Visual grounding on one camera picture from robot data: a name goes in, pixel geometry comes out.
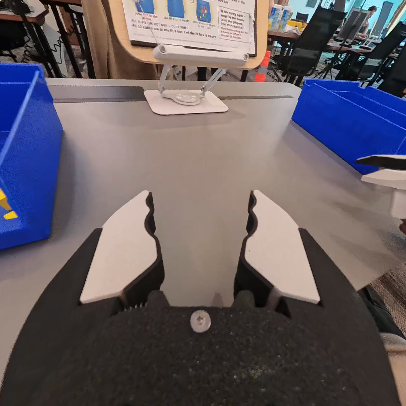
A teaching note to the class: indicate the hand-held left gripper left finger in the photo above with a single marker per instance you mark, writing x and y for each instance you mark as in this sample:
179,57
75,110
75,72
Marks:
123,253

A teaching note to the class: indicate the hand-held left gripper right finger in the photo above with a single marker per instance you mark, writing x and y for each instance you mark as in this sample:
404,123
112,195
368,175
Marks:
279,257

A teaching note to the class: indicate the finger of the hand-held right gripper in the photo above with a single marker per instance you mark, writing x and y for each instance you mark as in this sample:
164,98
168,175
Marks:
390,179
383,161

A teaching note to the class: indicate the blue plastic bin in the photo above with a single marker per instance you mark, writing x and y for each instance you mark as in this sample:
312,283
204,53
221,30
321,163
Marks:
342,127
35,152

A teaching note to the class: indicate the black office chair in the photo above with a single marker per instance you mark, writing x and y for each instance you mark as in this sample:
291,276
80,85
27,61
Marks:
380,57
310,41

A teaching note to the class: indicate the person's black pants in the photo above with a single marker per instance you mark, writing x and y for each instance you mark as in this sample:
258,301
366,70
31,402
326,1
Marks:
380,310

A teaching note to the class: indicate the orange traffic cone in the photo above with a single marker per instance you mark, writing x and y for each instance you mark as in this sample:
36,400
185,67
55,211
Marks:
263,68

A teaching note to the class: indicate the brown wooden desk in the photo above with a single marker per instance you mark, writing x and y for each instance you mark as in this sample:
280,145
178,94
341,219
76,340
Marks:
285,33
22,16

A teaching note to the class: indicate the yellow bin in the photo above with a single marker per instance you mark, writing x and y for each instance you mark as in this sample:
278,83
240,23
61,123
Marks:
296,24

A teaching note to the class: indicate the instruction sheet on stand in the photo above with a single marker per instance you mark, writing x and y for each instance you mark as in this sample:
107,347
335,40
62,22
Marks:
187,103

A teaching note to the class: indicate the white blue carton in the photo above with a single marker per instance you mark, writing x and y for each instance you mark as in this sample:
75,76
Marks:
279,17

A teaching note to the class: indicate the tan coat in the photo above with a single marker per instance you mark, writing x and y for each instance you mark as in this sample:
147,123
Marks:
107,47

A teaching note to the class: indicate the printed instruction sheet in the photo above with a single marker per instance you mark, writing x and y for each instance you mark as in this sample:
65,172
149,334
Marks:
190,28

